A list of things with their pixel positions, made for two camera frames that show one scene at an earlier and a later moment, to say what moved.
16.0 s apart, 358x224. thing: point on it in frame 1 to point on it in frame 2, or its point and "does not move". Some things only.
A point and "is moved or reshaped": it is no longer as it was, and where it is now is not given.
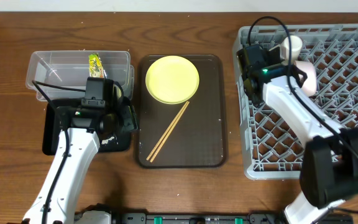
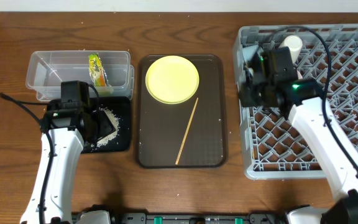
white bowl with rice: (309, 86) is moved or reshaped
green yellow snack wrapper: (96, 66) does not move
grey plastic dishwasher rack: (345, 58) does not move
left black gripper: (129, 116) to (106, 126)
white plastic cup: (290, 49) does not move
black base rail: (126, 218) does not move
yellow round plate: (172, 79) does not move
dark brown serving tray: (191, 134) does not move
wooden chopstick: (169, 132) to (185, 137)
